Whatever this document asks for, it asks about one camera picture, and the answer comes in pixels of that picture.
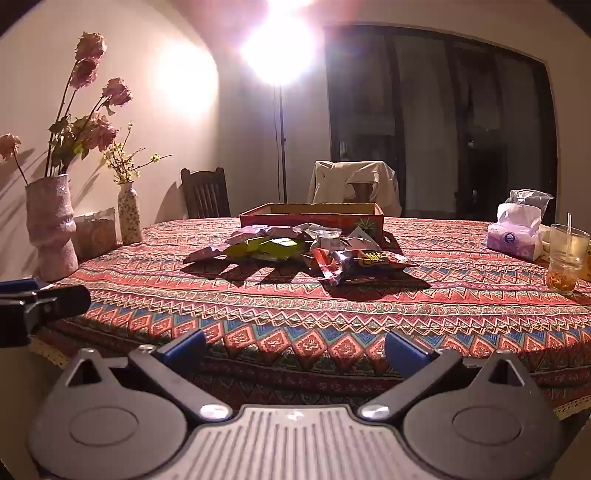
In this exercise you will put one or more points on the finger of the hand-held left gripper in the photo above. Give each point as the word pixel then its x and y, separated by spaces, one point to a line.
pixel 55 302
pixel 18 286

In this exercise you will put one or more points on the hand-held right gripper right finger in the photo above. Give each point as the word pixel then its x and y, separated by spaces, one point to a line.
pixel 406 353

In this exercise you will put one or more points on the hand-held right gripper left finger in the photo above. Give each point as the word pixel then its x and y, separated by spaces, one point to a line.
pixel 182 353

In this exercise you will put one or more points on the green snack packet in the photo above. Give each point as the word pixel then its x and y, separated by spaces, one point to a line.
pixel 277 244
pixel 242 251

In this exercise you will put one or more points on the red cardboard box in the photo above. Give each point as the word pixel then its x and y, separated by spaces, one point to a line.
pixel 286 220

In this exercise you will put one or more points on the large pink ceramic vase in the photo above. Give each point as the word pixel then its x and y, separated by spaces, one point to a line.
pixel 51 230

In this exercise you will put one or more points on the patterned box by vases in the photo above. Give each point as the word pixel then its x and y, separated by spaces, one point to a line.
pixel 94 235

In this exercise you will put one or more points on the red patterned tablecloth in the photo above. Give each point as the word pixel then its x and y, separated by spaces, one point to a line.
pixel 277 314

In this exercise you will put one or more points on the small floral vase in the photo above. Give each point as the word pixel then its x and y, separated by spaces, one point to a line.
pixel 129 217

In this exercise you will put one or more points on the yellow flower sprigs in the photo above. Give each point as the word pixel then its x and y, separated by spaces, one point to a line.
pixel 122 173

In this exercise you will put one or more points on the dark wooden chair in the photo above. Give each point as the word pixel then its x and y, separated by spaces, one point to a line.
pixel 205 194

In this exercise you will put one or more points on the purple white tissue pack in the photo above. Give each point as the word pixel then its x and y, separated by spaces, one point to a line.
pixel 512 230

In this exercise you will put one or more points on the clear glass cup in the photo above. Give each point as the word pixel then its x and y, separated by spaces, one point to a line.
pixel 565 263

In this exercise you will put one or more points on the beige jacket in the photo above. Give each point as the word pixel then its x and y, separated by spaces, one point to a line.
pixel 332 184

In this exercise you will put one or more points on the clear plastic bag of nuts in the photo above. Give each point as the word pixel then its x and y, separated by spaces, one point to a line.
pixel 531 198

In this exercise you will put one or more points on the metal stirrer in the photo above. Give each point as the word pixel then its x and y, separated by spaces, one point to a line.
pixel 569 226

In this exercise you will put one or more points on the studio light on stand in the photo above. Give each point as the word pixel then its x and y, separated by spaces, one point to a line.
pixel 280 138

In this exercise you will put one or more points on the dark glass sliding door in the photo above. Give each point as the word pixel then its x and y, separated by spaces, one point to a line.
pixel 429 115

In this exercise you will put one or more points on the dried pink roses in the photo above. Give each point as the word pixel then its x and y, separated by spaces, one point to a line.
pixel 90 46

